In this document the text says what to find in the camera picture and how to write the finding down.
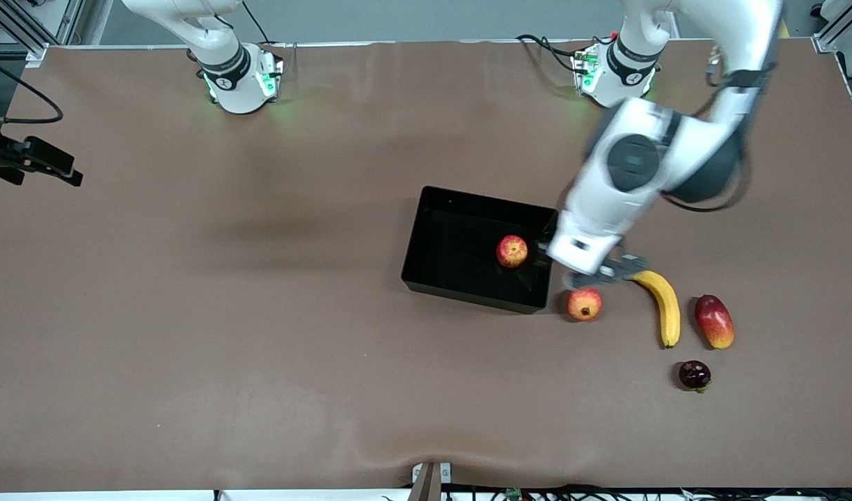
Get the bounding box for black base cable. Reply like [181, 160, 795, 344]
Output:
[515, 33, 581, 76]
[242, 0, 274, 46]

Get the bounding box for black plastic box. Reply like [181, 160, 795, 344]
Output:
[401, 185, 559, 315]

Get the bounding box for dark purple mangosteen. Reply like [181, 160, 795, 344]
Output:
[679, 360, 712, 394]

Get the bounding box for black left base cable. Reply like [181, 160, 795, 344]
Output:
[515, 33, 581, 76]

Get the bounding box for black table edge cables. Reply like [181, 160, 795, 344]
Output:
[384, 484, 852, 501]

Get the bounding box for black right base cable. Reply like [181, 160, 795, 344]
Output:
[242, 0, 274, 46]

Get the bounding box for red yellow apple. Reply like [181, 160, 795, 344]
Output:
[496, 234, 529, 269]

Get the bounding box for metal bracket with brown post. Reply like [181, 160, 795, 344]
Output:
[411, 461, 452, 501]

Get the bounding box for brown table mat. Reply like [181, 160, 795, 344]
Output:
[0, 40, 852, 491]

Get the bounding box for red pomegranate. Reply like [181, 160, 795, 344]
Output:
[567, 286, 604, 322]

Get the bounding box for red yellow mango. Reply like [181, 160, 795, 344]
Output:
[695, 294, 736, 350]

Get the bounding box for yellow banana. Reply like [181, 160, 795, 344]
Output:
[628, 270, 681, 349]

